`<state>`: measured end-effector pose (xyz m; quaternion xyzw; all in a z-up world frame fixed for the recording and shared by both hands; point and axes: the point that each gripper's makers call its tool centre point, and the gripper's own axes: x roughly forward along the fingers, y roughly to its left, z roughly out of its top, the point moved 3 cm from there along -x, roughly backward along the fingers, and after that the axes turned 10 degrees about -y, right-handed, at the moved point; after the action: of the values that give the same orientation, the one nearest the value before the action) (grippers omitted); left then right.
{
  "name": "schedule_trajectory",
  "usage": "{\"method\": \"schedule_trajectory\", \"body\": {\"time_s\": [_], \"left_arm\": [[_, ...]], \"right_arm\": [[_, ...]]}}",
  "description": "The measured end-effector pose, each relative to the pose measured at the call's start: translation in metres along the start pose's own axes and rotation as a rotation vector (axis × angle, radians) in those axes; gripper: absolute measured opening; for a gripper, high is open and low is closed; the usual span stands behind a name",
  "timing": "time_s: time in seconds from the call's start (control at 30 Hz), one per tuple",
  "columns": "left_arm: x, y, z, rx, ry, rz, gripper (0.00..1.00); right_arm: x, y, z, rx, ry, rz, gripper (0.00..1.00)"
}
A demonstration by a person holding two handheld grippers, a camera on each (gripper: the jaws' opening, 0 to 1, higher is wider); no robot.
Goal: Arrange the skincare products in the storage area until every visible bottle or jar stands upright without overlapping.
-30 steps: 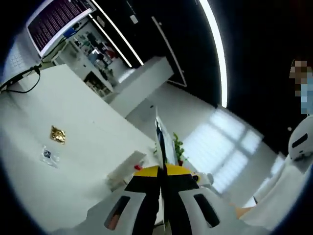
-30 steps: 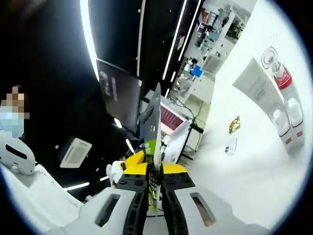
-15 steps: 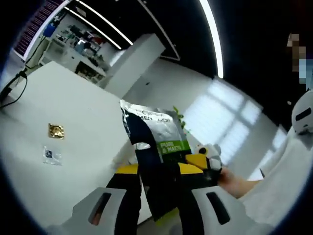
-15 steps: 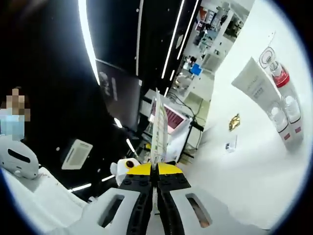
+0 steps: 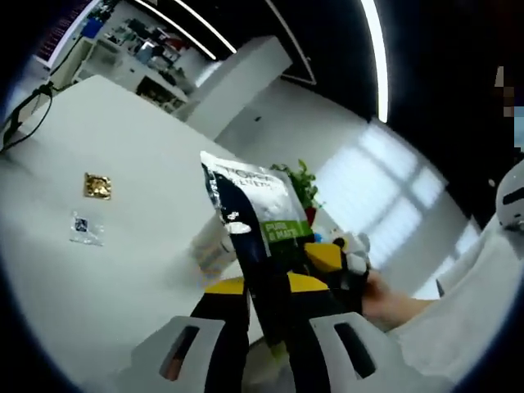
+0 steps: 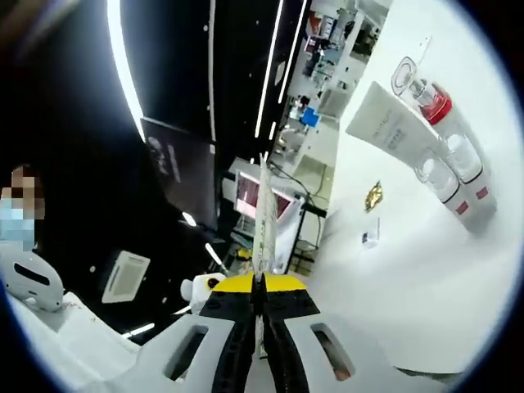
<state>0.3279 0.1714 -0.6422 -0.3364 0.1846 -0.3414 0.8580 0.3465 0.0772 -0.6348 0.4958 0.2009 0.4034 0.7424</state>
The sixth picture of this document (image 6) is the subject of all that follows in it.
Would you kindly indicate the blue storage bin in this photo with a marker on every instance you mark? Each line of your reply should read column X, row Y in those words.
column 311, row 116

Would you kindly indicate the gold skincare sachet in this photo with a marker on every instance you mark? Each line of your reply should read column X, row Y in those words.
column 374, row 196

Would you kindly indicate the ceiling air conditioner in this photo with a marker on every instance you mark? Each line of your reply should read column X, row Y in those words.
column 125, row 276

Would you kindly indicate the small clear skincare sachet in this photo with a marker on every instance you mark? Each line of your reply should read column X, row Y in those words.
column 370, row 237

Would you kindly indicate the green black skincare sachet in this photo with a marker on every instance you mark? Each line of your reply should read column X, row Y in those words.
column 264, row 213

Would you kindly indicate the small white skincare bottle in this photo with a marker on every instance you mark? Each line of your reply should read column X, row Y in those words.
column 464, row 157
column 436, row 176

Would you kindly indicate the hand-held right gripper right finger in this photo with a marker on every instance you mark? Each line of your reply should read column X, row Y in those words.
column 286, row 303

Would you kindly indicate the dark wall screen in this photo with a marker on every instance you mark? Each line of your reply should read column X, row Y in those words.
column 192, row 163

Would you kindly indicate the white skincare tube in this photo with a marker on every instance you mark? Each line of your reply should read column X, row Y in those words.
column 389, row 123

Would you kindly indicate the person's white shirt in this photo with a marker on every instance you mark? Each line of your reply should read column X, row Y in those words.
column 61, row 348

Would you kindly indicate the white skincare bottle red collar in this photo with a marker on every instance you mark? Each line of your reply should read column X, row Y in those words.
column 438, row 104

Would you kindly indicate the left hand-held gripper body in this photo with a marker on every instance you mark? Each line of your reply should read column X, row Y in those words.
column 196, row 292

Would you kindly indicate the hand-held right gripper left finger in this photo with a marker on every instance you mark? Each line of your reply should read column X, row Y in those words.
column 229, row 311

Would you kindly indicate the computer monitor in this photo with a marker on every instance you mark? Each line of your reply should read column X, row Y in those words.
column 288, row 213

